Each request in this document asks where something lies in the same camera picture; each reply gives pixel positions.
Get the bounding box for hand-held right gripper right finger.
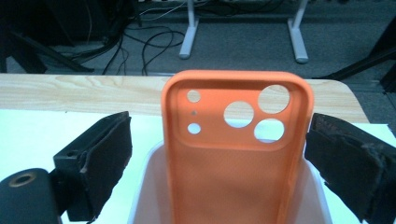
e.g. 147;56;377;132
304;112;396;223

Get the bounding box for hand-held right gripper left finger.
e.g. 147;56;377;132
52;110;134;222

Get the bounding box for white plastic tray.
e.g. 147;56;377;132
127;141;333;224

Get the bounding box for orange phone case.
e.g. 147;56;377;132
161;69;315;224

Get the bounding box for white table board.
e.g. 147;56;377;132
0;108;396;224

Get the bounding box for black stand legs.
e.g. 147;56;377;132
312;15;396;94
0;18;94;74

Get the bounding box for white metal stand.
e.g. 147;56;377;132
178;0;310;64

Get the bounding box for straight black floor cable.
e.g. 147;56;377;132
102;31;130;76

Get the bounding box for looped black floor cable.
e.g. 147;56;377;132
141;29;186;77

